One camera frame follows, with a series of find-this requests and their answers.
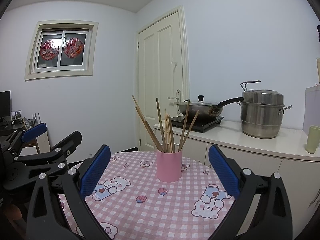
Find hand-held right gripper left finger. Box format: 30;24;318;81
26;144;112;240

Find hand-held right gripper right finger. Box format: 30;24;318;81
208;144;293;240

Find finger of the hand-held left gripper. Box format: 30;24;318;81
0;122;47;160
14;130;82;178

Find pink cup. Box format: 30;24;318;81
156;145;183;182

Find bunch of wooden chopsticks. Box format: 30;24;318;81
132;95;200;153

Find white framed panel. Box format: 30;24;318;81
35;127;50;154

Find white kitchen cabinet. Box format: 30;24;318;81
153;120;320;240

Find black desk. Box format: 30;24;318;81
0;120;33;138

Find black monitor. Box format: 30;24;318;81
0;90;11;123

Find black induction cooker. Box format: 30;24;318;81
170;115;224;133

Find stainless steel steamer pot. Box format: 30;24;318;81
240;89;292;139

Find pink checked bear tablecloth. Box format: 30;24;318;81
57;151;237;240

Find glass wok lid black knob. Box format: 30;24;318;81
181;95;219;105

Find red round window decal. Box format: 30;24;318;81
41;39;60;60
62;37;83;58

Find pale green cup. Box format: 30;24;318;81
304;125;320;154

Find cream framed window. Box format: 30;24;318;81
24;20;99;81

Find white appliance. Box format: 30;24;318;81
302;85;320;133

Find cream panelled door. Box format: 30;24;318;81
136;5;190;153

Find steel wok black handle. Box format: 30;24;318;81
177;97;244;120

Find cream door handle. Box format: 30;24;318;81
167;89;181;114

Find bent steel wire handle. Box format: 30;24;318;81
240;80;262;92

